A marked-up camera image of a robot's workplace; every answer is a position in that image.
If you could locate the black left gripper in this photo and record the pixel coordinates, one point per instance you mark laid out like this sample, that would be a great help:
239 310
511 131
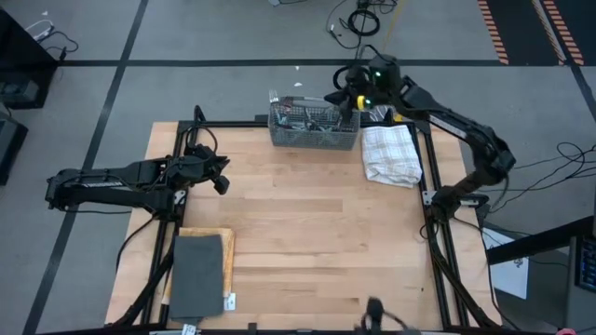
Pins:
200 167

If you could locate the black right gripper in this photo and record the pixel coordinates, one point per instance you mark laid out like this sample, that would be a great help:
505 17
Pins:
361 81

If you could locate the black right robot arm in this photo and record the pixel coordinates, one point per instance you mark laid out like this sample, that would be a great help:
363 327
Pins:
447 123

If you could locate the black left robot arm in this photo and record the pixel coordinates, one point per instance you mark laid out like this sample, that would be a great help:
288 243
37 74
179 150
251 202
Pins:
125 197

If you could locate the grey plastic silverware basket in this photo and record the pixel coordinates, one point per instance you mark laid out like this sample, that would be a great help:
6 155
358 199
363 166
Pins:
312 139

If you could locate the white checked dish towel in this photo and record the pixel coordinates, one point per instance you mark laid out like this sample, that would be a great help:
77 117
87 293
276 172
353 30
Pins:
391 153

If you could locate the tan wooden board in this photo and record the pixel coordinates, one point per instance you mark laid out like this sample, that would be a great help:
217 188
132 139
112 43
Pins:
229 260

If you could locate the dark grey mat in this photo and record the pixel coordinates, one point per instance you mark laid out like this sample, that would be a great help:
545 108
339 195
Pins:
195 274

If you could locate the white paper tag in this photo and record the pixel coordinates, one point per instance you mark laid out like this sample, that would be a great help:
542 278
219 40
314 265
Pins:
188 329
229 301

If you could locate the black box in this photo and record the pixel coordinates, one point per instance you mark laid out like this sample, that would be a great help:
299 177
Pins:
9 149

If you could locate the black cabinet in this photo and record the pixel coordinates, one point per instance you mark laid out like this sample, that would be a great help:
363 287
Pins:
21 60

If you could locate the black bar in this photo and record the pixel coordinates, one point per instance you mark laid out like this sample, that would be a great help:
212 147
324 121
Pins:
535 242

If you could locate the white paper sheet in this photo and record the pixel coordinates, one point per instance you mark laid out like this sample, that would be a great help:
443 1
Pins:
510 274

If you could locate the tablet screen on stand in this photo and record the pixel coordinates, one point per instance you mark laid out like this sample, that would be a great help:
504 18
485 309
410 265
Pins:
586 263

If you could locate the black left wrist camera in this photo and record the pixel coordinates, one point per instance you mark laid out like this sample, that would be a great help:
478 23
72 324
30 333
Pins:
221 185

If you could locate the black aluminium table frame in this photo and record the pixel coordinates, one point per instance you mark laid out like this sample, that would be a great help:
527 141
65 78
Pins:
237 124

